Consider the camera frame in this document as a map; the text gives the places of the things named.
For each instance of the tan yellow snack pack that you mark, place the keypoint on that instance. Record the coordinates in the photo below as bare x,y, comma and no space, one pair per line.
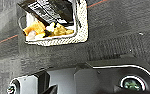
62,30

